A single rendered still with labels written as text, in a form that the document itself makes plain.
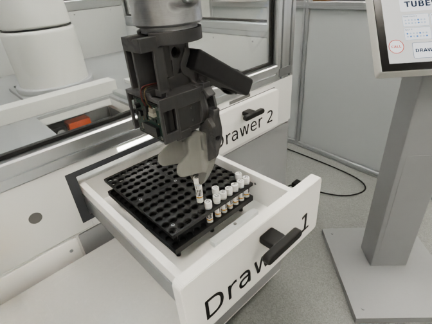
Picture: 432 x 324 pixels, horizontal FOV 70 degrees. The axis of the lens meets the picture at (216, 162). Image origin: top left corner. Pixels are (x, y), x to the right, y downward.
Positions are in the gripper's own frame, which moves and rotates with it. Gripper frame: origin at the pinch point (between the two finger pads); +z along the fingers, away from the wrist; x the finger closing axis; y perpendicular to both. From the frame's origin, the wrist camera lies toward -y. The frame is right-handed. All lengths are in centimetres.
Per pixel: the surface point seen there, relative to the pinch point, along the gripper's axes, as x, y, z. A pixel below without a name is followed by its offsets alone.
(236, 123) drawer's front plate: -21.3, -29.7, 8.6
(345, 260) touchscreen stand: -6, -83, 94
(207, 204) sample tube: 0.5, -0.2, 5.9
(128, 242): -5.9, 11.3, 10.2
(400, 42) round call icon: -1, -74, -5
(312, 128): -78, -170, 79
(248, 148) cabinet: -23.1, -35.9, 19.5
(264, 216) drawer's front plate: 10.0, -2.4, 4.2
